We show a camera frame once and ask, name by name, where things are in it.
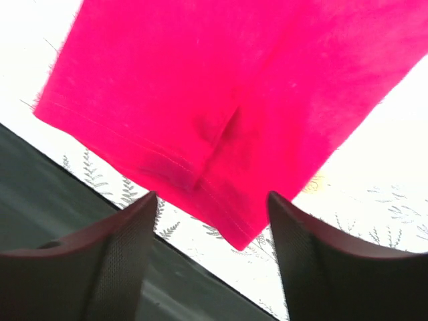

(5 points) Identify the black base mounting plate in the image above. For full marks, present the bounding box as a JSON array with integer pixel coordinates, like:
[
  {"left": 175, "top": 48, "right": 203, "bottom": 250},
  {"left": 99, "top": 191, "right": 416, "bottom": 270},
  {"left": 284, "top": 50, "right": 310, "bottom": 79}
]
[{"left": 1, "top": 127, "right": 271, "bottom": 320}]

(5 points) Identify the red t-shirt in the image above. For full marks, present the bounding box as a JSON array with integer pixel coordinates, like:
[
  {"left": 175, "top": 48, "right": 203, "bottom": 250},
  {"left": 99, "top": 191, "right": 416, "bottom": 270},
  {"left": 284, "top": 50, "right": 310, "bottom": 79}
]
[{"left": 34, "top": 1, "right": 427, "bottom": 250}]

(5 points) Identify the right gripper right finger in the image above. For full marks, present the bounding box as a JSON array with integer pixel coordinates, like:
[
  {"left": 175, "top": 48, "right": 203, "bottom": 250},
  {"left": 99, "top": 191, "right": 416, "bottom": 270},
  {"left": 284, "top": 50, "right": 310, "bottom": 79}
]
[{"left": 267, "top": 192, "right": 427, "bottom": 321}]

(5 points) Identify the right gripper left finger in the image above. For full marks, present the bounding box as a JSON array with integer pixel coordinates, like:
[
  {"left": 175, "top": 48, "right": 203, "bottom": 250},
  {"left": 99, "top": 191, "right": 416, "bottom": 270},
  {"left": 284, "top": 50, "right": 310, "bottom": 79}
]
[{"left": 1, "top": 192, "right": 157, "bottom": 320}]

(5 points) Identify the floral patterned table mat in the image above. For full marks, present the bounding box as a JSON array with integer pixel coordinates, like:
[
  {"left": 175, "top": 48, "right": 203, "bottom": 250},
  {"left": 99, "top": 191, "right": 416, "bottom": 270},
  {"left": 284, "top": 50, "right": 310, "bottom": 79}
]
[{"left": 1, "top": 1, "right": 427, "bottom": 320}]

